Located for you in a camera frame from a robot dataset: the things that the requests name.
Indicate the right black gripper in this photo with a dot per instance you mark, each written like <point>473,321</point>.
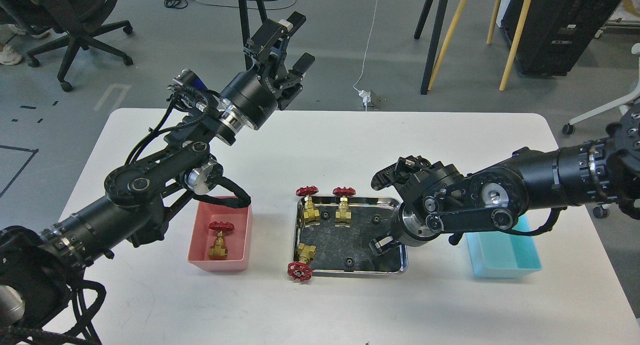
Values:
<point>405,228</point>

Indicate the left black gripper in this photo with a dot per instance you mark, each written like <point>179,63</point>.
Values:
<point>257,97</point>

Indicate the brass valve tray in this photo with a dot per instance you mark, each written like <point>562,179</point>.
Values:
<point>219,251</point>

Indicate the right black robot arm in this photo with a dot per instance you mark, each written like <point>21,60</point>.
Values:
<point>522,195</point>

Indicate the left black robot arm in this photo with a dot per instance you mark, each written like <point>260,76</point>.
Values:
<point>45,298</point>

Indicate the brass valve back right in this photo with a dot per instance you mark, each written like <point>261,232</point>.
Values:
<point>343,215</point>

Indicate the brass valve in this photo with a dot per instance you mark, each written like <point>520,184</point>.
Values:
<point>300,269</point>
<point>310,212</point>
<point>343,215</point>

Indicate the brass valve back left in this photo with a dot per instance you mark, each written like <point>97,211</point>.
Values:
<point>310,212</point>

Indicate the brass valve front left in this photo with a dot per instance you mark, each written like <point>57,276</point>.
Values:
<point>300,269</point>

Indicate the blue plastic box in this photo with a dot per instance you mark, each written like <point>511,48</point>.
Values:
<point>495,254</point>

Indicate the pink plastic box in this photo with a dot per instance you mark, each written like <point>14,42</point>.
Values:
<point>238,243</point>

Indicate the shiny metal tray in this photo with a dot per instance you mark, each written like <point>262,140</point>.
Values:
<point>337,243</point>

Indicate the white power adapter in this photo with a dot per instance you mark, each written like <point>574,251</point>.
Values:
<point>370,100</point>

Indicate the black stand leg right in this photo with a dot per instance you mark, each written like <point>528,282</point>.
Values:
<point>429,72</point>

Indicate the yellow wooden leg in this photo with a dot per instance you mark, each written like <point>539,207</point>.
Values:
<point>446,42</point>
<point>516,38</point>

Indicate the black office chair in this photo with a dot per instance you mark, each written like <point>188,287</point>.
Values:
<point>79,22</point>

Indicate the yellow wooden leg right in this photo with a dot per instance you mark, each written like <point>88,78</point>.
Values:
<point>516,38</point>

